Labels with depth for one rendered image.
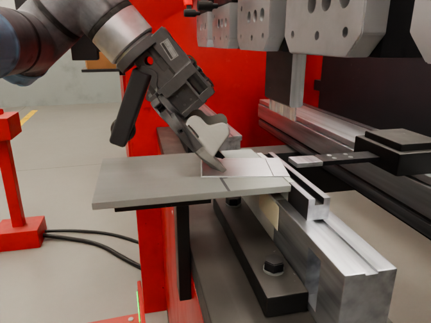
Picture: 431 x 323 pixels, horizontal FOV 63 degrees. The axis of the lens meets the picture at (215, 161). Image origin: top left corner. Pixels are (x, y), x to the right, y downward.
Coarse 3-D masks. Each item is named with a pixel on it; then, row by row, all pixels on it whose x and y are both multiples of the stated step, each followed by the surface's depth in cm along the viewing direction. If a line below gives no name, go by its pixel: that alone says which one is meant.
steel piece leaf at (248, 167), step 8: (224, 160) 58; (232, 160) 58; (240, 160) 58; (248, 160) 58; (256, 160) 58; (264, 160) 58; (208, 168) 55; (232, 168) 55; (240, 168) 55; (248, 168) 55; (256, 168) 55; (264, 168) 55; (208, 176) 51; (216, 176) 52; (224, 176) 52; (232, 176) 52; (240, 176) 52; (248, 176) 52; (256, 176) 52; (264, 176) 52; (272, 176) 52
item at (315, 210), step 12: (276, 156) 61; (288, 168) 55; (300, 180) 51; (300, 192) 47; (312, 192) 48; (300, 204) 47; (312, 204) 45; (324, 204) 45; (312, 216) 45; (324, 216) 46
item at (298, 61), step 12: (276, 60) 53; (288, 60) 49; (300, 60) 48; (276, 72) 53; (288, 72) 49; (300, 72) 48; (276, 84) 53; (288, 84) 49; (300, 84) 49; (276, 96) 54; (288, 96) 49; (300, 96) 49; (276, 108) 56; (288, 108) 52
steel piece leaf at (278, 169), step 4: (268, 160) 58; (272, 160) 58; (276, 160) 58; (280, 160) 58; (268, 164) 57; (272, 164) 56; (276, 164) 56; (280, 164) 56; (272, 168) 55; (276, 168) 55; (280, 168) 55; (284, 168) 55; (272, 172) 53; (276, 172) 53; (280, 172) 53; (284, 172) 53; (276, 176) 52; (280, 176) 52; (284, 176) 52; (288, 176) 52
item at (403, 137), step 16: (368, 144) 62; (384, 144) 60; (400, 144) 56; (416, 144) 56; (288, 160) 59; (304, 160) 57; (320, 160) 57; (336, 160) 58; (352, 160) 58; (368, 160) 59; (384, 160) 58; (400, 160) 55; (416, 160) 56
